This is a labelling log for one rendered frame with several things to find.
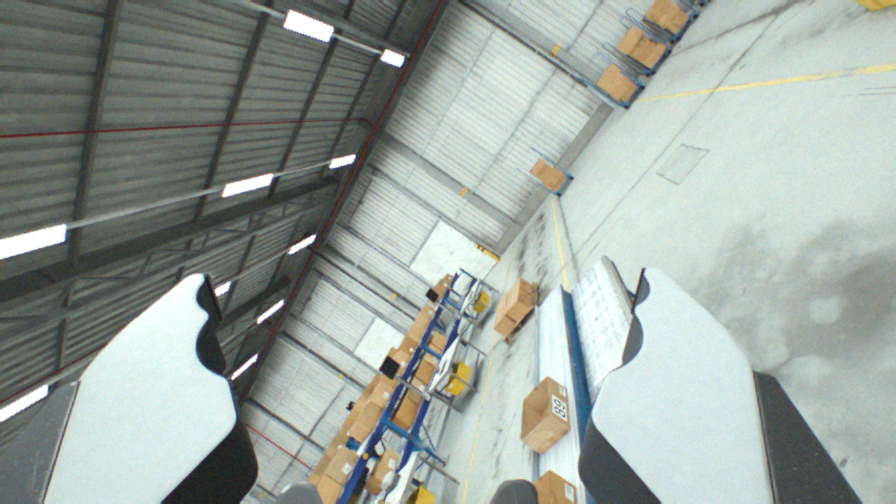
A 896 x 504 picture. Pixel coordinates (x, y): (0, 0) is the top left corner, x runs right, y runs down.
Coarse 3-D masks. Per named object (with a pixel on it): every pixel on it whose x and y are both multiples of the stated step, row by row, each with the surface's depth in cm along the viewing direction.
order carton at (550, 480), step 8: (552, 472) 194; (536, 480) 199; (544, 480) 198; (552, 480) 189; (560, 480) 192; (536, 488) 201; (544, 488) 200; (552, 488) 185; (560, 488) 188; (576, 488) 194; (544, 496) 202; (552, 496) 181; (560, 496) 183; (576, 496) 189
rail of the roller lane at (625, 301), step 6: (606, 258) 391; (606, 264) 378; (612, 270) 360; (612, 276) 346; (612, 282) 339; (618, 282) 335; (618, 288) 321; (618, 294) 315; (624, 294) 313; (624, 300) 300; (624, 306) 294; (630, 306) 294; (630, 318) 278
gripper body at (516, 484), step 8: (512, 480) 5; (520, 480) 5; (288, 488) 5; (296, 488) 5; (304, 488) 5; (312, 488) 5; (504, 488) 5; (512, 488) 5; (520, 488) 5; (528, 488) 5; (280, 496) 5; (288, 496) 5; (296, 496) 5; (304, 496) 5; (312, 496) 5; (496, 496) 5; (504, 496) 5; (512, 496) 5; (520, 496) 5; (528, 496) 5; (536, 496) 5
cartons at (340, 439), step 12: (372, 384) 1279; (360, 396) 1225; (360, 408) 1178; (348, 420) 1122; (348, 432) 1091; (336, 444) 1044; (360, 444) 1109; (324, 456) 997; (324, 468) 972; (312, 480) 932
